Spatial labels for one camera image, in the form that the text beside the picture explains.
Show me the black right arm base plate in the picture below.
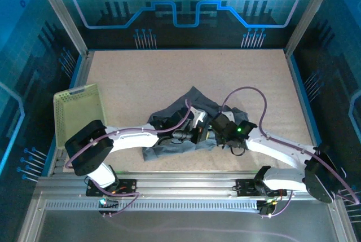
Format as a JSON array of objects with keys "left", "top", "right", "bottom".
[{"left": 235, "top": 179, "right": 288, "bottom": 197}]

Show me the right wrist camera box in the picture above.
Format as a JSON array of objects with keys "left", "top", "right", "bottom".
[{"left": 218, "top": 107, "right": 236, "bottom": 118}]

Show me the aluminium frame post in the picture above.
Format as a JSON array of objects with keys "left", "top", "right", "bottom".
[
  {"left": 30, "top": 0, "right": 90, "bottom": 56},
  {"left": 284, "top": 0, "right": 341, "bottom": 58}
]

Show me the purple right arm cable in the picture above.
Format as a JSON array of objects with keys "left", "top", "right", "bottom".
[{"left": 219, "top": 86, "right": 360, "bottom": 219}]

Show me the slotted grey cable duct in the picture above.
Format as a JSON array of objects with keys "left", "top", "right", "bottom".
[{"left": 44, "top": 200, "right": 262, "bottom": 212}]

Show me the grey t-shirt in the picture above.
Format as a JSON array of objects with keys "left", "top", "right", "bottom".
[{"left": 142, "top": 85, "right": 249, "bottom": 163}]

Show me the pale green perforated plastic basket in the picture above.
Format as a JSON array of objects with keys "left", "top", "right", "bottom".
[{"left": 52, "top": 83, "right": 108, "bottom": 149}]

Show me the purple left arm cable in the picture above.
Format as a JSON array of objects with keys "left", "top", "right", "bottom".
[{"left": 65, "top": 98, "right": 193, "bottom": 218}]

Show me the aluminium mounting rail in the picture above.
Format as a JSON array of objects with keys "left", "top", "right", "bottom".
[{"left": 36, "top": 170, "right": 339, "bottom": 202}]

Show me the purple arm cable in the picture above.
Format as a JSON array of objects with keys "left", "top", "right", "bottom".
[
  {"left": 65, "top": 98, "right": 193, "bottom": 218},
  {"left": 219, "top": 86, "right": 360, "bottom": 219}
]

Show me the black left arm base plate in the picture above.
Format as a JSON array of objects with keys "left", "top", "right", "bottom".
[{"left": 85, "top": 179, "right": 138, "bottom": 197}]

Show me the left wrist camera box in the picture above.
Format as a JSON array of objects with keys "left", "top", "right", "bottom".
[{"left": 189, "top": 105, "right": 209, "bottom": 130}]

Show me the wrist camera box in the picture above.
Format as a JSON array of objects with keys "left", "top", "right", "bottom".
[
  {"left": 218, "top": 107, "right": 236, "bottom": 118},
  {"left": 189, "top": 105, "right": 209, "bottom": 130}
]

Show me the steel panel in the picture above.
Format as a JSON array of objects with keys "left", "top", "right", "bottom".
[{"left": 16, "top": 193, "right": 356, "bottom": 242}]

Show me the small black controller board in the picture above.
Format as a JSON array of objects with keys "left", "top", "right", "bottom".
[
  {"left": 97, "top": 196, "right": 120, "bottom": 218},
  {"left": 257, "top": 199, "right": 276, "bottom": 219}
]

